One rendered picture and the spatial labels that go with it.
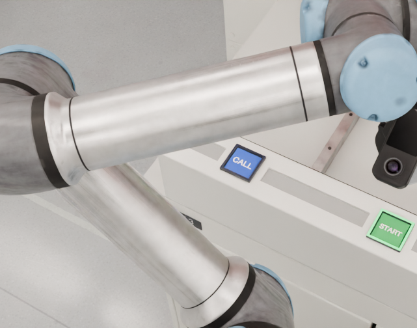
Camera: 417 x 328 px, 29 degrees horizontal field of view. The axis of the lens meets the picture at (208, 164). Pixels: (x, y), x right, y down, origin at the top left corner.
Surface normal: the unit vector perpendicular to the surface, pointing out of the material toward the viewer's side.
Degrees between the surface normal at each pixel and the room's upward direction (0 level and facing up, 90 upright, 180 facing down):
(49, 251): 0
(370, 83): 62
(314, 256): 90
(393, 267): 90
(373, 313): 90
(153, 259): 67
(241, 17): 90
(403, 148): 29
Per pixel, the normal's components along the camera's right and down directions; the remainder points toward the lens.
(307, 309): -0.52, 0.72
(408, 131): -0.28, -0.14
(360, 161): -0.06, -0.57
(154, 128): -0.01, 0.38
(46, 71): 0.70, -0.64
